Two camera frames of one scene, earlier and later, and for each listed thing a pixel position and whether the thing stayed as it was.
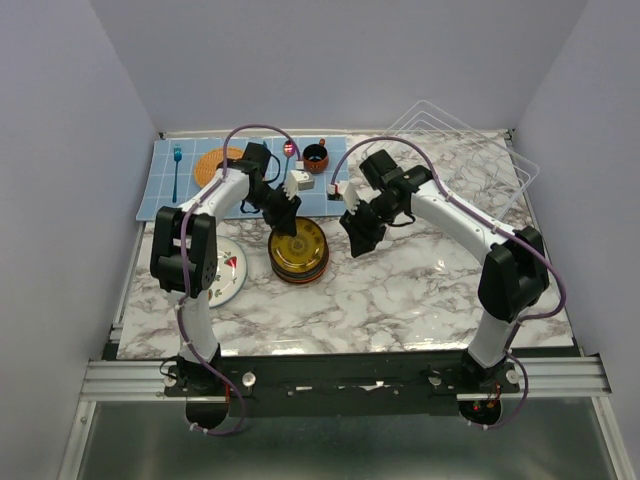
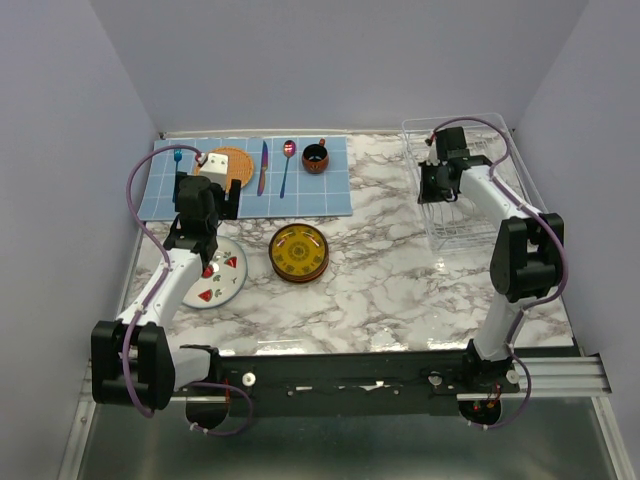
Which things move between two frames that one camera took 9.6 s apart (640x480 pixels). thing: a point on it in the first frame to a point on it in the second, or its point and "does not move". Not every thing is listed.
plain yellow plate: [302, 253] does not move
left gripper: [283, 220] to [232, 200]
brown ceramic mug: [315, 157] does not move
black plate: [294, 279] does not move
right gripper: [359, 236] to [426, 195]
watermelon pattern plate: [231, 273] does not move
